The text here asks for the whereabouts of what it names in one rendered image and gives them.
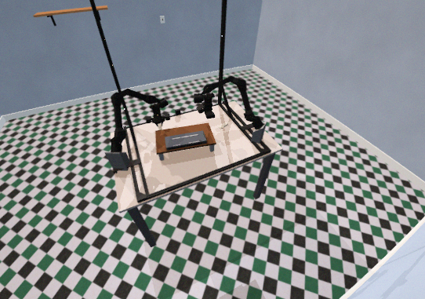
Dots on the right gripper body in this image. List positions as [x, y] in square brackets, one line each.
[165, 117]

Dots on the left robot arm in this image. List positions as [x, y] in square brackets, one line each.
[241, 84]

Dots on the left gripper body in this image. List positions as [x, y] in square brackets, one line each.
[209, 114]

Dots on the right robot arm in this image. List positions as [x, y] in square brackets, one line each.
[116, 99]

